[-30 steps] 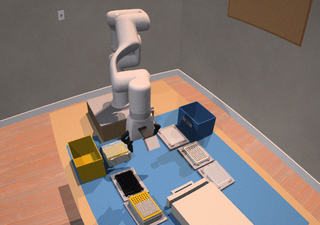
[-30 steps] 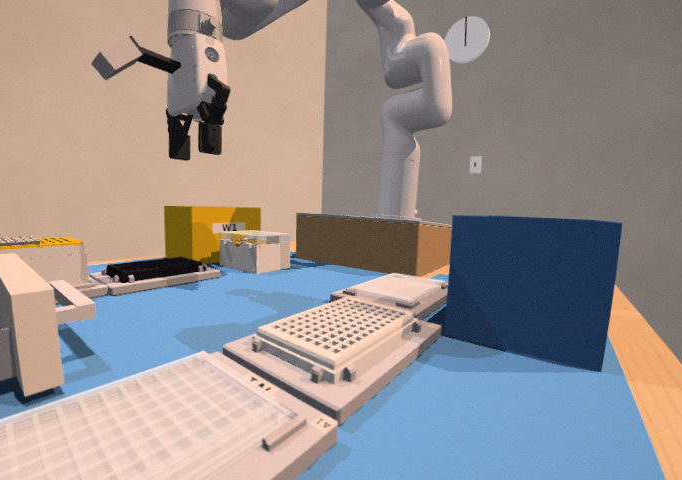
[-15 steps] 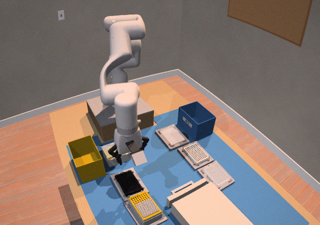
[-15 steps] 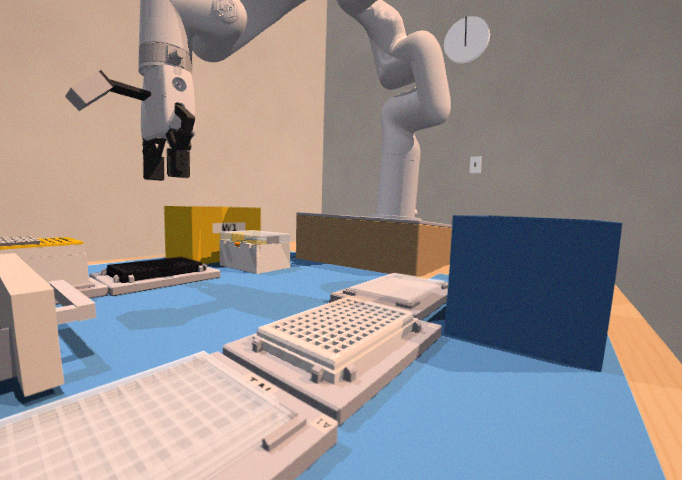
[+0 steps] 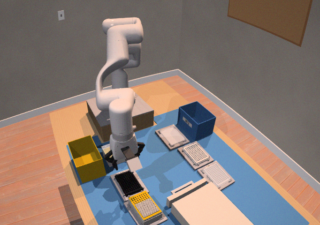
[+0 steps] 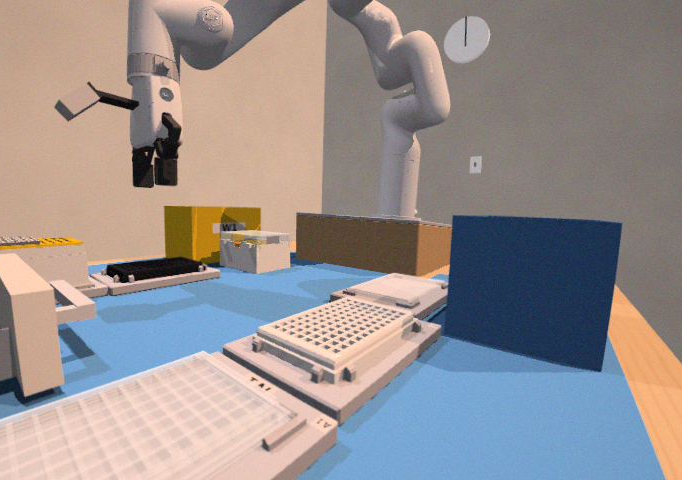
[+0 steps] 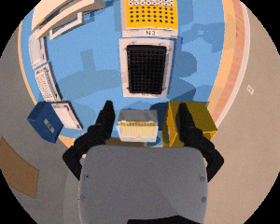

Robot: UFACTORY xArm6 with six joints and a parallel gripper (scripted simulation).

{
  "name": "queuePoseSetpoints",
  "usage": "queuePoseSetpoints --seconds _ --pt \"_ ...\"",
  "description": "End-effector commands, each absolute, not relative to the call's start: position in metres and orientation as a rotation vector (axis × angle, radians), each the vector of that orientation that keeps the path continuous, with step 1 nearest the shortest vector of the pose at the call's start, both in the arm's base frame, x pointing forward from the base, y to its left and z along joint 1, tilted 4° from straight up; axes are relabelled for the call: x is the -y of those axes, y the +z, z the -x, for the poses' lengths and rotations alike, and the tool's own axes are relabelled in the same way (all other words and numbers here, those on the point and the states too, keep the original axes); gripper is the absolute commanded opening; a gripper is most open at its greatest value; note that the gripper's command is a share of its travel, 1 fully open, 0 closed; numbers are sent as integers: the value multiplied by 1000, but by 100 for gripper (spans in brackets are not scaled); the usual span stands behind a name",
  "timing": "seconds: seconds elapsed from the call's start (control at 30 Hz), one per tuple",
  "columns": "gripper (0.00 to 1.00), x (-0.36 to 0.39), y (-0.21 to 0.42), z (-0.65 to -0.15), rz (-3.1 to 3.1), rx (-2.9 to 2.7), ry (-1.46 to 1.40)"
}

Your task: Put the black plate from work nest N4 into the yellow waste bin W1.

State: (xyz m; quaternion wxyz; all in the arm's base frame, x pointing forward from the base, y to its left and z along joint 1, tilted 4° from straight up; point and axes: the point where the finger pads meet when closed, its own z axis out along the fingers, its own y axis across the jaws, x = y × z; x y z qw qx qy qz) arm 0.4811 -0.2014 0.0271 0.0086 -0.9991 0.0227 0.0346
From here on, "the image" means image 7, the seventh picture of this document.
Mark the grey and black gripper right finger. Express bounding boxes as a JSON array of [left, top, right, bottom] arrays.
[[175, 103, 224, 183]]

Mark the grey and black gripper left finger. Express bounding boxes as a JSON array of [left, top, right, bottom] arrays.
[[63, 100, 116, 181]]

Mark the blue bench mat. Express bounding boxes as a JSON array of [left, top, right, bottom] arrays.
[[21, 0, 225, 147]]

